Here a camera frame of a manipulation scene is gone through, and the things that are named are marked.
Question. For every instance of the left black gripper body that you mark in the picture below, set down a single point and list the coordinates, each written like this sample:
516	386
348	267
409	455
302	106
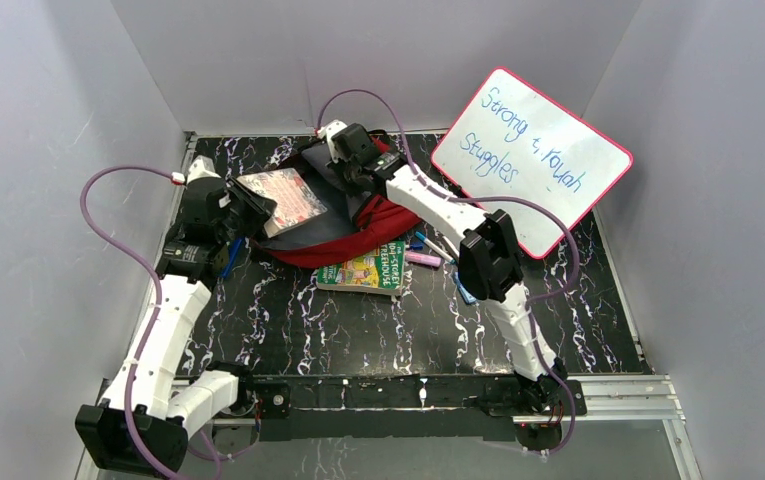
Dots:
243	210

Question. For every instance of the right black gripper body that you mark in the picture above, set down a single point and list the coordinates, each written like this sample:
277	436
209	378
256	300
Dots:
346	172

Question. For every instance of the floral pink book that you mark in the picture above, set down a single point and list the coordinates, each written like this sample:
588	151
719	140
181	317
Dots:
296	203

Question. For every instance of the red backpack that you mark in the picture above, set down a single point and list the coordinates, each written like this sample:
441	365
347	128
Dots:
352	225

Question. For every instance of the green book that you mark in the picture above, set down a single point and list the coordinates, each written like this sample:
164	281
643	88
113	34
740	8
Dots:
380	271

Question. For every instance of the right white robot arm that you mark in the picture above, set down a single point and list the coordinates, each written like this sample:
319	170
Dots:
489	259

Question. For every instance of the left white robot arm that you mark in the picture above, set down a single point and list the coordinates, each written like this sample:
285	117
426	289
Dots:
143	422

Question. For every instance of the pink highlighter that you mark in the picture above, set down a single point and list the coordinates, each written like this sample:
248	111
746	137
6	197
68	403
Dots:
423	259

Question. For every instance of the blue-capped white marker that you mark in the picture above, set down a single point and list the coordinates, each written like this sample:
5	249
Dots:
435	248

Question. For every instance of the pink-framed whiteboard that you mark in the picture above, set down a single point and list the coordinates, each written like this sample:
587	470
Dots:
511	140

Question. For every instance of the small blue stapler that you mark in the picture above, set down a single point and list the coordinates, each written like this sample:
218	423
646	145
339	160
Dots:
466	296

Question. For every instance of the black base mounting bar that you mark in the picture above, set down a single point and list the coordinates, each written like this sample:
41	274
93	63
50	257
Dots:
402	406

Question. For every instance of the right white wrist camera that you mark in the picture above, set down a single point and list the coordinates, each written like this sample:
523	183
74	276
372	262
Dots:
328	133

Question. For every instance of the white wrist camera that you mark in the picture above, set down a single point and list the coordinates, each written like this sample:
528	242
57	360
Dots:
200	172
328	133

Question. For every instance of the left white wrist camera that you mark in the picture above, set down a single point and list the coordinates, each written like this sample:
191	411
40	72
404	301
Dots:
200	172

